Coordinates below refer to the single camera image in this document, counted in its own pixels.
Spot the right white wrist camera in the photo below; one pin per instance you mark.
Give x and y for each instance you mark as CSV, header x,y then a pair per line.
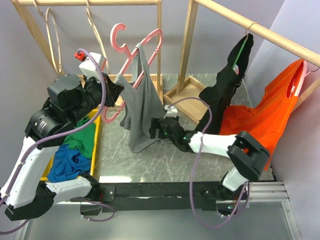
x,y
170,111

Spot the light pink hanger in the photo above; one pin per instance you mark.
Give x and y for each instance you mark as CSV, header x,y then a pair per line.
x,y
297,80

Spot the black garment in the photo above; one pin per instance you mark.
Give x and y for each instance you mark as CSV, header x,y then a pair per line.
x,y
219,96

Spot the middle beige wooden hanger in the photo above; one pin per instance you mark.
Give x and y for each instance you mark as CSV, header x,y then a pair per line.
x,y
97,35

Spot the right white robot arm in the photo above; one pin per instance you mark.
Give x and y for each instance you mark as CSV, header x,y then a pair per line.
x,y
248,156

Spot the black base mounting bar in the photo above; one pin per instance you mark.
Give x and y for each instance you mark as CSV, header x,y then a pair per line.
x,y
143,196

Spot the yellow plastic bin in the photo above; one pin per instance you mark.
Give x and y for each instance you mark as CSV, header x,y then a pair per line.
x,y
97,122

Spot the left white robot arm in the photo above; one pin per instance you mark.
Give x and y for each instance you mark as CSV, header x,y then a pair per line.
x,y
70,107

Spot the orange garment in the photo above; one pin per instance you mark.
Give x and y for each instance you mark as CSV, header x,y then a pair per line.
x,y
267,121

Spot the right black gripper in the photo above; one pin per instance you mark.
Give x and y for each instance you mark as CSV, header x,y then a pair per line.
x,y
155,124

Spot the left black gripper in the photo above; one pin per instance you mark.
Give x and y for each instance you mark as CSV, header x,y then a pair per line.
x,y
113,91

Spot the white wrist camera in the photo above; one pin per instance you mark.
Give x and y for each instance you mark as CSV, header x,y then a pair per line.
x,y
170,111
87,66

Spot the right wooden clothes rack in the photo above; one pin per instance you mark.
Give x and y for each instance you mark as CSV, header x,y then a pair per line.
x,y
184,94

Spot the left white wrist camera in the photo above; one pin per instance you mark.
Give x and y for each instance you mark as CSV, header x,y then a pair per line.
x,y
87,66

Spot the grey tank top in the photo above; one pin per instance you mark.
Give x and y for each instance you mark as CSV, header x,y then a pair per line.
x,y
142,103

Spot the blue garment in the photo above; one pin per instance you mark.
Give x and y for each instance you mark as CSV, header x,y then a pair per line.
x,y
68,164

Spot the green plastic hanger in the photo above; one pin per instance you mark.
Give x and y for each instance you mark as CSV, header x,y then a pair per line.
x,y
235,67

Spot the green garment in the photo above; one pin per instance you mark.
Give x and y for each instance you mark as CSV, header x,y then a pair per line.
x,y
82,140

